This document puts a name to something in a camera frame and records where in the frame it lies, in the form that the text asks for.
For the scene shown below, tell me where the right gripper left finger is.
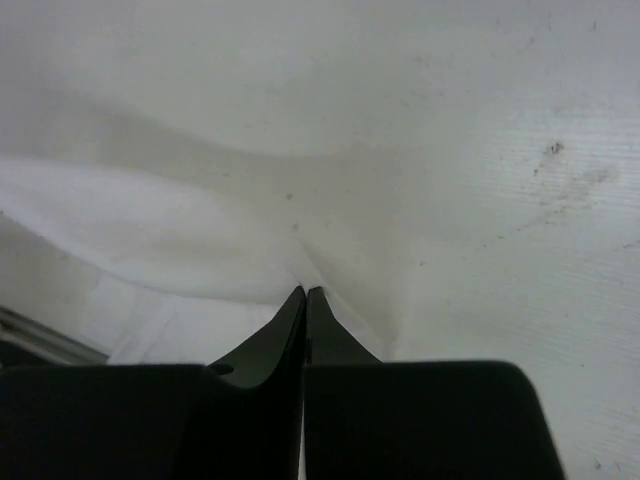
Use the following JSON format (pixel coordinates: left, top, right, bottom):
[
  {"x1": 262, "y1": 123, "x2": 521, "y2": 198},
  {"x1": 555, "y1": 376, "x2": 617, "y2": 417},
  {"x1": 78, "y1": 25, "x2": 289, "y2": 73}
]
[{"x1": 207, "y1": 285, "x2": 307, "y2": 480}]

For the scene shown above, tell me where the white tank top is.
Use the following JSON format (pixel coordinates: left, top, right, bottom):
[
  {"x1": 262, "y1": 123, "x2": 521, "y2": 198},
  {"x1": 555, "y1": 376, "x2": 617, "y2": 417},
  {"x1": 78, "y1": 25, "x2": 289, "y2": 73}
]
[{"x1": 1, "y1": 156, "x2": 402, "y2": 363}]

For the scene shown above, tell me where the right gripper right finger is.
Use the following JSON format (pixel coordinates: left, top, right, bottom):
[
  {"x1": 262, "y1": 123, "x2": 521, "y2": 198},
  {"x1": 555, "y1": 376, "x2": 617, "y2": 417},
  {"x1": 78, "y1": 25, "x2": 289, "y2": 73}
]
[{"x1": 304, "y1": 287, "x2": 382, "y2": 479}]

